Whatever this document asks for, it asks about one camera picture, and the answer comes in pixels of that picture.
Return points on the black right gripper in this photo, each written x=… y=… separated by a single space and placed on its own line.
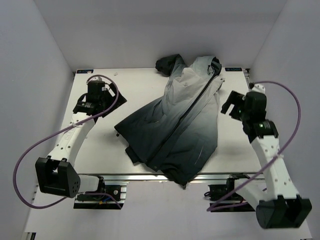
x=236 y=99

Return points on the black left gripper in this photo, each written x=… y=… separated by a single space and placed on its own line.
x=120 y=100

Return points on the dark navy and grey jacket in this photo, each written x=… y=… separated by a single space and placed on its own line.
x=177 y=133

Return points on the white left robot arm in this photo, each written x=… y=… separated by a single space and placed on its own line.
x=55 y=173

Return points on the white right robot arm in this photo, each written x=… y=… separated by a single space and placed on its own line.
x=280 y=206

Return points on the blue label sticker left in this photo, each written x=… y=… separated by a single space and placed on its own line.
x=84 y=71

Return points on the blue label sticker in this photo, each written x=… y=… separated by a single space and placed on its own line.
x=84 y=71
x=233 y=69

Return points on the blue label sticker right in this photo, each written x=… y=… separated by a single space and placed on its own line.
x=233 y=69

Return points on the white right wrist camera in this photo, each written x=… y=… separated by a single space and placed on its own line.
x=259 y=88

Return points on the aluminium right side rail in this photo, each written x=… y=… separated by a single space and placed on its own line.
x=246 y=73

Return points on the aluminium front table rail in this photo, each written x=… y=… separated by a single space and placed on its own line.
x=158 y=177

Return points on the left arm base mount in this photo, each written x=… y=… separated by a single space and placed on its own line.
x=109 y=195

